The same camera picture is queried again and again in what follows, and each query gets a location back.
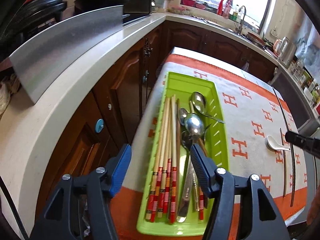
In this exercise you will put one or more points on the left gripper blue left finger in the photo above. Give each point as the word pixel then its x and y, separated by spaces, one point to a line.
pixel 116 170

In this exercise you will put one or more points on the electric kettle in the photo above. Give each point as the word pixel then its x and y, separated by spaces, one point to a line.
pixel 285 51

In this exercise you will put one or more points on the kitchen sink faucet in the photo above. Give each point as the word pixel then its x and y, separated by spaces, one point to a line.
pixel 240 19

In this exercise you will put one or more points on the black gas stove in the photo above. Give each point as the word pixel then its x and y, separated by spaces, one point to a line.
pixel 132 9

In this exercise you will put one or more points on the thin steel chopstick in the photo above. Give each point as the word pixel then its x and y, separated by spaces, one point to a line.
pixel 284 156

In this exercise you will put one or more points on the bamboo chopstick red orange stripes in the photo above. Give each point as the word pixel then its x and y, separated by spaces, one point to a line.
pixel 160 169

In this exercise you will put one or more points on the bamboo chopstick red black end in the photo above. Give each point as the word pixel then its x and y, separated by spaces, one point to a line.
pixel 164 158

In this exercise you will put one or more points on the white ceramic soup spoon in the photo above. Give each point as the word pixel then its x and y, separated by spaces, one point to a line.
pixel 272 144

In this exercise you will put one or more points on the small steel spoon bamboo-style handle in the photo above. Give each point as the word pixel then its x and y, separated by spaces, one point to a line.
pixel 186 141

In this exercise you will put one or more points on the orange white H blanket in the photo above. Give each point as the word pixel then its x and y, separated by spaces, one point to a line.
pixel 250 111

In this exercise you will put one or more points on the dark brown wooden chopstick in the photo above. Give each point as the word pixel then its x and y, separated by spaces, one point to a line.
pixel 177 137

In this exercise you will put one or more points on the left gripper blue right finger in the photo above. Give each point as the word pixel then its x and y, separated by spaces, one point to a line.
pixel 205 171

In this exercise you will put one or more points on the large steel serving spoon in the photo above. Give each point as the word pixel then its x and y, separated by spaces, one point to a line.
pixel 194 130

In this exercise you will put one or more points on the red bottle on windowsill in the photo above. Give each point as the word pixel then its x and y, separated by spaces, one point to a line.
pixel 220 8

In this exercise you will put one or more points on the bamboo chopstick black red band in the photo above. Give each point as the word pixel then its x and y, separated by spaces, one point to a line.
pixel 154 176

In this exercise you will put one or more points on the steel spoon wooden handle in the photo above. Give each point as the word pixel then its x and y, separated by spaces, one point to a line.
pixel 197 139

